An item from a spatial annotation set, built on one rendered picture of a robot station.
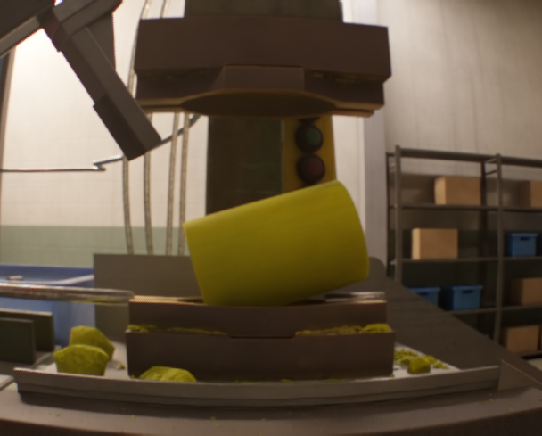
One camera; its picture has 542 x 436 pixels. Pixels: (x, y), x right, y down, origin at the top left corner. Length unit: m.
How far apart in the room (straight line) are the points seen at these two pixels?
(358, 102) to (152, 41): 0.14
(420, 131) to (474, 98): 0.77
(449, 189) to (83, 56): 5.39
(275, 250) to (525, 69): 6.51
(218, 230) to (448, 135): 5.81
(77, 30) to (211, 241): 0.16
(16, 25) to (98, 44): 0.06
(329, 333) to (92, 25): 0.23
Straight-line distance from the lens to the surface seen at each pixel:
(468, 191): 5.73
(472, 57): 6.54
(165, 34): 0.40
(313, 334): 0.38
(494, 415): 0.30
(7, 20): 0.32
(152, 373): 0.35
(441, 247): 5.59
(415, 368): 0.40
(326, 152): 0.64
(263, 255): 0.39
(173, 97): 0.41
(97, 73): 0.33
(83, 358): 0.36
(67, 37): 0.33
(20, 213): 5.93
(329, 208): 0.40
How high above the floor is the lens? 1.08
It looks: 3 degrees up
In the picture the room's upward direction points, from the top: straight up
